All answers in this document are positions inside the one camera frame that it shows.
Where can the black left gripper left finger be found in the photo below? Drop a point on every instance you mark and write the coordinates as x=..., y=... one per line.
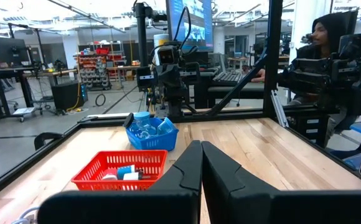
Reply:
x=137, y=208

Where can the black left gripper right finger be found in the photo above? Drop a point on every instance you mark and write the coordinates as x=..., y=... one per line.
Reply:
x=277, y=208

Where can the blue white charger cube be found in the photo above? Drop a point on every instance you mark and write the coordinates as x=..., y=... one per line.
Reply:
x=125, y=171

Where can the pink white charger cube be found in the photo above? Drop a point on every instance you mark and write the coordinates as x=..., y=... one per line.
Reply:
x=109, y=175

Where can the black round cap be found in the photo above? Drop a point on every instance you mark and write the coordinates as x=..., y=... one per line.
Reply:
x=128, y=120

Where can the blue mesh plastic basket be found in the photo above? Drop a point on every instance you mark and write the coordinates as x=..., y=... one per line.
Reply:
x=155, y=143

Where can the red mesh plastic basket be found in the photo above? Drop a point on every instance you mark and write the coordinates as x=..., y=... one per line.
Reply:
x=87, y=182

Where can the monitor with teal screen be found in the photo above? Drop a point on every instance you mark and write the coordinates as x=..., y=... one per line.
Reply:
x=193, y=25

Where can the black keyboard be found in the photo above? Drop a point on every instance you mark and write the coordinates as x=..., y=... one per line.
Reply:
x=228, y=77

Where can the dark grey side desk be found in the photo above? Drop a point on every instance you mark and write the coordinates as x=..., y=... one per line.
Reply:
x=230, y=90

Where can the shelf with red bins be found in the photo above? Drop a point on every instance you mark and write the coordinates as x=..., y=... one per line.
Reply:
x=93, y=68

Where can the black drawer cabinet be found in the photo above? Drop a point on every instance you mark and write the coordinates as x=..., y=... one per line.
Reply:
x=311, y=127

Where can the blue seat chair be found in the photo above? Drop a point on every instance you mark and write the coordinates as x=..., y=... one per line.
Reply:
x=351, y=158

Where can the black computer tower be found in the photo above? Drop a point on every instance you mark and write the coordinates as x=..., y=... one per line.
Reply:
x=67, y=95

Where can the black clamp hook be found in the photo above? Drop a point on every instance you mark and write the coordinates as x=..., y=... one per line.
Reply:
x=45, y=138

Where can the black wood-top standing desk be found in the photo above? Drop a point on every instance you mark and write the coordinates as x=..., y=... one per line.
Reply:
x=9, y=73

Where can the black background monitor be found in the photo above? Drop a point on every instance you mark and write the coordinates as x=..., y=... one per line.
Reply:
x=9, y=51

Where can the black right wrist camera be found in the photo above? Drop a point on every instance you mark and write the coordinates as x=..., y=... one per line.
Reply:
x=167, y=56

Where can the black pole mount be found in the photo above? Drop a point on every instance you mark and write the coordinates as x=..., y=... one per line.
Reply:
x=141, y=34

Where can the silver aluminium bracket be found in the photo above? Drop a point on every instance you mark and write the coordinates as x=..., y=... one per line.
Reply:
x=279, y=109

